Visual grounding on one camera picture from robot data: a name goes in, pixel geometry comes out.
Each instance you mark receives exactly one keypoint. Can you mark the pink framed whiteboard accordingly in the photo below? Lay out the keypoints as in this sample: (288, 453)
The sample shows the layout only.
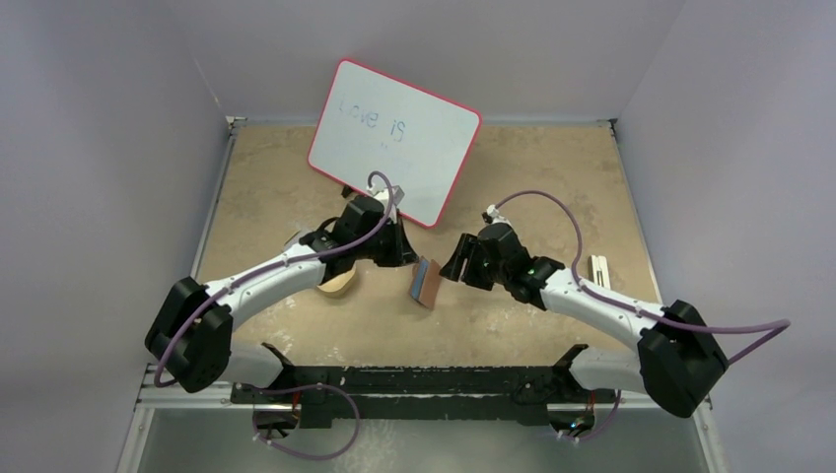
(418, 139)

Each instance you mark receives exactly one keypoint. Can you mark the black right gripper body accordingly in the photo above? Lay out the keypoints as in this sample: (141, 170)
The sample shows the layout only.
(472, 262)

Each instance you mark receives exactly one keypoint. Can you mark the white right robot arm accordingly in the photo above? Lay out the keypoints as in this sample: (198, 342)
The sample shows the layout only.
(670, 355)

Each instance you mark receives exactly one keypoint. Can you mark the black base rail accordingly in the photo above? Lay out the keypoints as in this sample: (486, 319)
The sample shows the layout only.
(531, 396)

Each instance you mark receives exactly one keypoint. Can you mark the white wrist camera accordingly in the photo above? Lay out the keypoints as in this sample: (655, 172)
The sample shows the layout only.
(395, 194)
(492, 216)

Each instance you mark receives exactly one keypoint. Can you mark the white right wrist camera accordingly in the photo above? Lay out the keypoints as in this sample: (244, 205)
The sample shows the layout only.
(492, 216)

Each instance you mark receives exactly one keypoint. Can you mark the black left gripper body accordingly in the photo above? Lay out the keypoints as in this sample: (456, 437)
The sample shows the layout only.
(383, 247)

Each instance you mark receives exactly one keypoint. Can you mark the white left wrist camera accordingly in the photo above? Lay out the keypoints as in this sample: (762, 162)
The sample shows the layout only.
(395, 194)

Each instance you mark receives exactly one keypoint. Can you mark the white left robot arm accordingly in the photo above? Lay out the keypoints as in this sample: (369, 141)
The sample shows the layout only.
(192, 335)

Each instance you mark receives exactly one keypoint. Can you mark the cream oval tray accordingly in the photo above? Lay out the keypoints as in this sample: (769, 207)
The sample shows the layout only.
(339, 285)

